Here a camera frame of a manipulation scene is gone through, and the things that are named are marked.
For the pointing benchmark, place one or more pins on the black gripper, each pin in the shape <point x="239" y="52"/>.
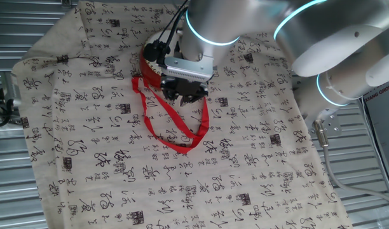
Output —
<point x="185" y="87"/>

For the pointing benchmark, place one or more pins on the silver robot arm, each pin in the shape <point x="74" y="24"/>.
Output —
<point x="277" y="25"/>

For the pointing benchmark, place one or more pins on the red drum with white skin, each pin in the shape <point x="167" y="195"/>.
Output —
<point x="148" y="73"/>

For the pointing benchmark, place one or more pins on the beige calligraphy print cloth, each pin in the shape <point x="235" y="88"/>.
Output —
<point x="118" y="191"/>

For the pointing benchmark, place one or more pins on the pale grey box device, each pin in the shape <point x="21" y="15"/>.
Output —
<point x="11" y="90"/>

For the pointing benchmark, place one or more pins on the printed poster sign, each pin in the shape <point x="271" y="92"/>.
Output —
<point x="382" y="108"/>

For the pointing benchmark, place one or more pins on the small metal bracket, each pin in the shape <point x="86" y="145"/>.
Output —
<point x="66" y="2"/>

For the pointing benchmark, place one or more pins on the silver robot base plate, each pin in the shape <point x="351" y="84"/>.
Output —
<point x="332" y="125"/>

